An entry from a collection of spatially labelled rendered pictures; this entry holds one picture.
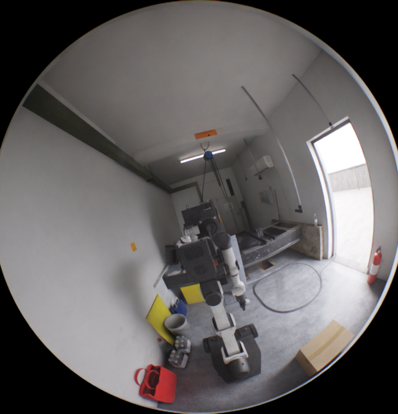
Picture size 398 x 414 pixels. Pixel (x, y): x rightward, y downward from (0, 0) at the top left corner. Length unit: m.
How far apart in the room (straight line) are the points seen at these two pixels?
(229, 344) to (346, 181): 9.03
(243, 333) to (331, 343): 0.90
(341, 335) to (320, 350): 0.22
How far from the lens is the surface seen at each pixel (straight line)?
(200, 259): 0.84
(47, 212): 0.98
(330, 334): 1.50
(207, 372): 1.68
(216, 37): 1.47
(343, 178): 9.27
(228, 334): 1.29
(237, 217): 5.20
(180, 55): 1.43
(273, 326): 1.81
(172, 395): 1.66
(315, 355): 1.40
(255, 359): 1.46
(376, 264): 2.15
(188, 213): 1.87
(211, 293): 0.93
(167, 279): 2.31
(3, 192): 0.95
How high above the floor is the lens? 1.56
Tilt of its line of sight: 1 degrees up
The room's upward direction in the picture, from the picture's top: 17 degrees counter-clockwise
